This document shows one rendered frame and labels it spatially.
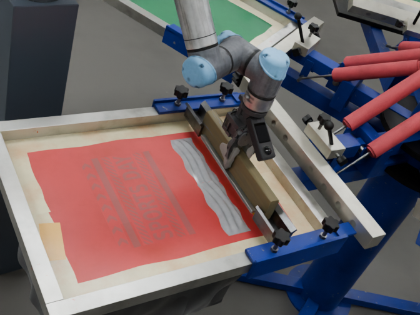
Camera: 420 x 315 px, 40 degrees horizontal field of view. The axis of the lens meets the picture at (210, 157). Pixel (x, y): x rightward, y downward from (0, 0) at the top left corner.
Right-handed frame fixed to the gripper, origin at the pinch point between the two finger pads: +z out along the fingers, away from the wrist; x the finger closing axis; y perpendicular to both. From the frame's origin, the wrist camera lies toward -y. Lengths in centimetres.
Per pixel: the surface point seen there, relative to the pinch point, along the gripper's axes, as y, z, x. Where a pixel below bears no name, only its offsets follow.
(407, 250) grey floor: 7, 101, -154
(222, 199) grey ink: -6.9, 4.6, 6.5
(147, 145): 17.3, 5.3, 17.7
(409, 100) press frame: 16, -1, -87
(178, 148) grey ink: 14.1, 4.9, 9.5
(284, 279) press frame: 9, 96, -69
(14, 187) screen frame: 6, 2, 58
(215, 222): -13.1, 5.3, 11.8
